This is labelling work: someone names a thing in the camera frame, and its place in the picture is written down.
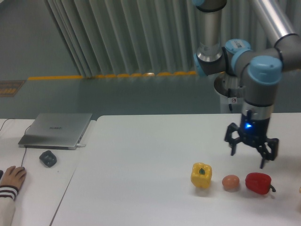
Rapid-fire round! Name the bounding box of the silver closed laptop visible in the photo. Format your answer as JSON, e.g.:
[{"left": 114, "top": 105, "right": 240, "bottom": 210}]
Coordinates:
[{"left": 18, "top": 113, "right": 92, "bottom": 150}]

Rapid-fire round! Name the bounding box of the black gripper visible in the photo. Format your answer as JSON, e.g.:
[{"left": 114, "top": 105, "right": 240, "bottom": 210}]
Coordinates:
[{"left": 224, "top": 110, "right": 279, "bottom": 169}]

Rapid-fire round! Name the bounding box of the small dark grey gadget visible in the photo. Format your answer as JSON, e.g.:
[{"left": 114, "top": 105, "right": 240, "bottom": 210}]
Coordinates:
[{"left": 39, "top": 150, "right": 57, "bottom": 168}]

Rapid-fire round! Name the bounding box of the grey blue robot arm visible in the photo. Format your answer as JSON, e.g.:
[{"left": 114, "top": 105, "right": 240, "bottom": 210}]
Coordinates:
[{"left": 193, "top": 0, "right": 301, "bottom": 163}]

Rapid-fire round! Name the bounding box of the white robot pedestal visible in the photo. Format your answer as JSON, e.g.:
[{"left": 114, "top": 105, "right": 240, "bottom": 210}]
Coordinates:
[{"left": 214, "top": 73, "right": 244, "bottom": 113}]

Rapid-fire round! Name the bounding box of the striped sleeve forearm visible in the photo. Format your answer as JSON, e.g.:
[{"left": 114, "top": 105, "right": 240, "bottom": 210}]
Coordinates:
[{"left": 0, "top": 186, "right": 19, "bottom": 226}]

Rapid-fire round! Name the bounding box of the yellow bell pepper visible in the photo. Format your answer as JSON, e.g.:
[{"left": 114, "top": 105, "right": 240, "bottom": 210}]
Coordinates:
[{"left": 190, "top": 162, "right": 212, "bottom": 189}]

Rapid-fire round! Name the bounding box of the brown egg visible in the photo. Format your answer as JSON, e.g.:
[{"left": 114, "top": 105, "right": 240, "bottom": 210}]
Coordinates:
[{"left": 222, "top": 175, "right": 240, "bottom": 190}]

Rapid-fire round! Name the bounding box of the grey pleated curtain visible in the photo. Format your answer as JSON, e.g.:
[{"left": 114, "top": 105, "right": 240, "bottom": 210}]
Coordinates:
[{"left": 48, "top": 0, "right": 301, "bottom": 77}]

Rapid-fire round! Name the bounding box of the black mouse cable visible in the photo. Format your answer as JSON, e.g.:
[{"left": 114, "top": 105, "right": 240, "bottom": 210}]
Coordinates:
[{"left": 0, "top": 118, "right": 35, "bottom": 168}]

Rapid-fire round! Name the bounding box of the red bell pepper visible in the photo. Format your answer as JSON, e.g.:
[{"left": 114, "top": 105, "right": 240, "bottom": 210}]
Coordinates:
[{"left": 245, "top": 172, "right": 276, "bottom": 195}]

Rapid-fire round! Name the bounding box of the person's hand on mouse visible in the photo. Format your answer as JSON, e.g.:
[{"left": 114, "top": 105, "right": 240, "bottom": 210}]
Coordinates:
[{"left": 0, "top": 166, "right": 27, "bottom": 190}]

